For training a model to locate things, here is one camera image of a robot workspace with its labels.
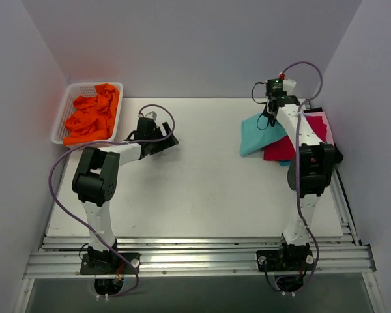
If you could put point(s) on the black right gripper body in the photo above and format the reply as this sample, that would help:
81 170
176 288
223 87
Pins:
274 87

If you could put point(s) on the teal t-shirt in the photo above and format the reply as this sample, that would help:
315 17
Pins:
257 133
285 163

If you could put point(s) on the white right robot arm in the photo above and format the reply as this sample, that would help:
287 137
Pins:
310 171

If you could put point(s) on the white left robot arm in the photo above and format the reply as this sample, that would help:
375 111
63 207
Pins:
95 180

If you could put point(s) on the magenta folded t-shirt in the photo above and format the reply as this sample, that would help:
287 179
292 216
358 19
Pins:
283 149

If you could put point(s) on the orange t-shirt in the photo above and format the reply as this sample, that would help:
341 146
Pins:
94 118

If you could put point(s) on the teal folded t-shirt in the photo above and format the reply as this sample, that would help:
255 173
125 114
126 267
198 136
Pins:
285 163

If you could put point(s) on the pink folded t-shirt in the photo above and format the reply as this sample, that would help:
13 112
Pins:
329 136

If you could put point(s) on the black folded t-shirt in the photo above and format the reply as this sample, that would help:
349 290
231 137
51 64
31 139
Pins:
338 154

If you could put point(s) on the white plastic basket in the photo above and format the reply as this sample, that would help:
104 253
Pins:
66 108

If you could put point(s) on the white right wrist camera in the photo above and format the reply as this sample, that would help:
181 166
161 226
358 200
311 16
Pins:
288 84

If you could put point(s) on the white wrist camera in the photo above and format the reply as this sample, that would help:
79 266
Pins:
288 84
149 115

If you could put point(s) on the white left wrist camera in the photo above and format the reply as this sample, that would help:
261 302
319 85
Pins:
149 115

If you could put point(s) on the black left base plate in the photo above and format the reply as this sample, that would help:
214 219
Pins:
108 263

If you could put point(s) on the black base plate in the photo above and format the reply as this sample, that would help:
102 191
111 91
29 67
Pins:
108 263
279 260

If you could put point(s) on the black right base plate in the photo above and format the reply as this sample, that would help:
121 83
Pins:
279 260

